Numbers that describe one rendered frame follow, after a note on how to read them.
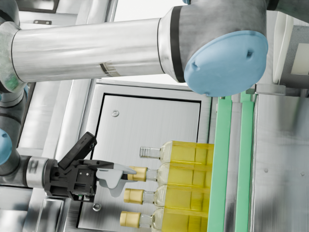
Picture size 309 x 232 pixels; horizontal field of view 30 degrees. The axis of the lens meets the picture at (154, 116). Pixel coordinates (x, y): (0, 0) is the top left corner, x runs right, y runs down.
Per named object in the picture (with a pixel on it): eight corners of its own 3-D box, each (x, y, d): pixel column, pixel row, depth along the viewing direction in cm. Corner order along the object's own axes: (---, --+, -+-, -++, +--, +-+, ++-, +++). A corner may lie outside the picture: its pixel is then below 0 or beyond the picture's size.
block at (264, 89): (280, 105, 139) (251, 102, 139) (286, 82, 131) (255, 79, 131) (280, 117, 137) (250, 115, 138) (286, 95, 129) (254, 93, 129)
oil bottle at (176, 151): (248, 157, 142) (161, 149, 144) (250, 146, 137) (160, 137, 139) (247, 177, 139) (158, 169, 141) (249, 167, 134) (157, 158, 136)
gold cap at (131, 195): (145, 193, 136) (126, 191, 137) (144, 187, 133) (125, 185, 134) (142, 207, 135) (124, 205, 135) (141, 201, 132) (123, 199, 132)
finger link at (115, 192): (134, 202, 139) (96, 196, 139) (137, 179, 142) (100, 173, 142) (135, 198, 137) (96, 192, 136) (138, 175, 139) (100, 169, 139)
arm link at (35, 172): (38, 163, 144) (30, 149, 137) (56, 165, 144) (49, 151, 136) (31, 191, 141) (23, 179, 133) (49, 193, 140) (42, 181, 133)
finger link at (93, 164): (117, 175, 136) (82, 174, 138) (117, 168, 137) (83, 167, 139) (111, 166, 132) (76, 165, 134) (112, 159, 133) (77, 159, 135)
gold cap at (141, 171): (148, 170, 140) (130, 168, 140) (147, 164, 136) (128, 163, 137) (146, 184, 138) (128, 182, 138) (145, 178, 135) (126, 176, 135)
